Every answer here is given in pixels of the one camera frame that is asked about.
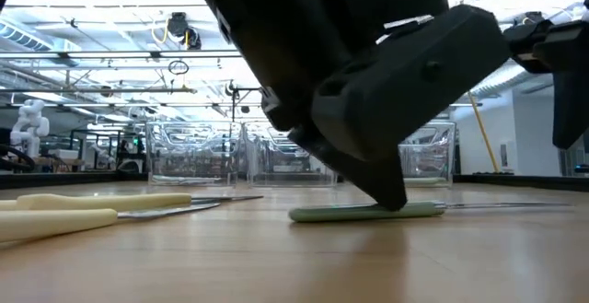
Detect yellow pole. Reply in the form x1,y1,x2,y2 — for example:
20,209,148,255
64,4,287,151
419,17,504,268
467,91,502,175

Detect clear plastic bin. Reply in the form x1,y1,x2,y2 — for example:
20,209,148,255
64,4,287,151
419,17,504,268
243,121,340,188
398,119,457,189
145,121,244,188

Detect white humanoid robot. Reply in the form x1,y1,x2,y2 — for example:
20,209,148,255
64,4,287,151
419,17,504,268
9,99,51,159

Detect teal white patterned knife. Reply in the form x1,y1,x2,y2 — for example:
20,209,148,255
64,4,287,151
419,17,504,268
152,176,223,186

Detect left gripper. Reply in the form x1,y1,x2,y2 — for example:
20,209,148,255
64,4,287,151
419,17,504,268
183,0,512,212

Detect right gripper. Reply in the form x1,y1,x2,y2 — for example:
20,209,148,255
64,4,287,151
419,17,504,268
503,17,589,150

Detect silver overhead beam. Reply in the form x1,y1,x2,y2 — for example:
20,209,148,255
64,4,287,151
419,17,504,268
0,49,244,60
0,86,199,95

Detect black overhead camera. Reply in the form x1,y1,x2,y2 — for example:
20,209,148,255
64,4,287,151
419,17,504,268
166,11,202,51

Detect green handled table knife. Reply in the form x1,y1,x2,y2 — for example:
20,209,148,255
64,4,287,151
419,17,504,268
288,200,572,224
403,176,450,187

